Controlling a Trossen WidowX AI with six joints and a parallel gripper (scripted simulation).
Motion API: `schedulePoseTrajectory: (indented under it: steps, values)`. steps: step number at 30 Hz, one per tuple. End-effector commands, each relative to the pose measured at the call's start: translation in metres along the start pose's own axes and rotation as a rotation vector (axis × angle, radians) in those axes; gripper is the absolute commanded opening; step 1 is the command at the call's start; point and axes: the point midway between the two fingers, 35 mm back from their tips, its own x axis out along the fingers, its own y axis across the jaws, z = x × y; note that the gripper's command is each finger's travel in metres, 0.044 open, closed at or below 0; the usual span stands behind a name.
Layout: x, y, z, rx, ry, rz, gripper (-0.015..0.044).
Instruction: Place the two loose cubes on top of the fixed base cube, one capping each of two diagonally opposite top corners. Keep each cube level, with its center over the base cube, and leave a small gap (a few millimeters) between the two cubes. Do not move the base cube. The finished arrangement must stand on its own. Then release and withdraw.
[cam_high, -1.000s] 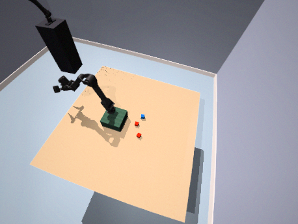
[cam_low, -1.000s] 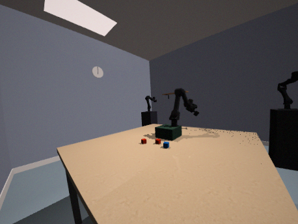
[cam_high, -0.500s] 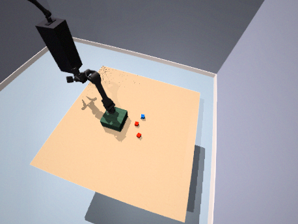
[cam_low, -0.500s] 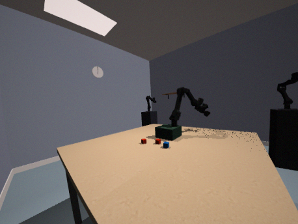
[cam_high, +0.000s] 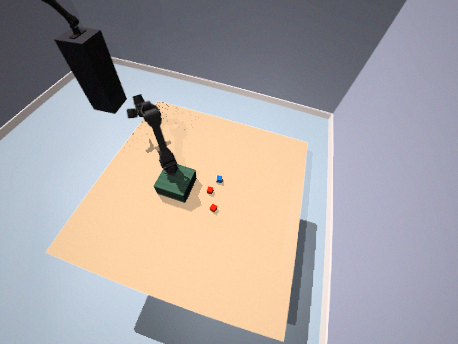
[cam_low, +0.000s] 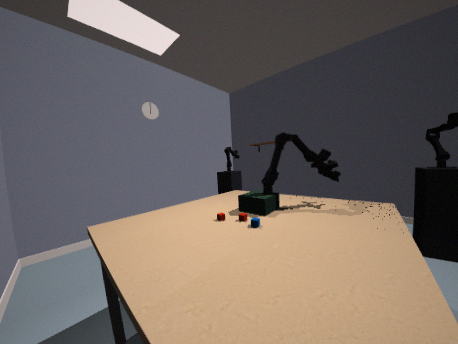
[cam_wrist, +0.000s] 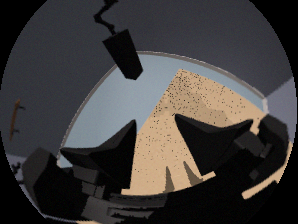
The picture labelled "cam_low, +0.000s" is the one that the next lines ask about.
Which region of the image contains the blue cube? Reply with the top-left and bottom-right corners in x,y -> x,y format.
251,218 -> 260,227

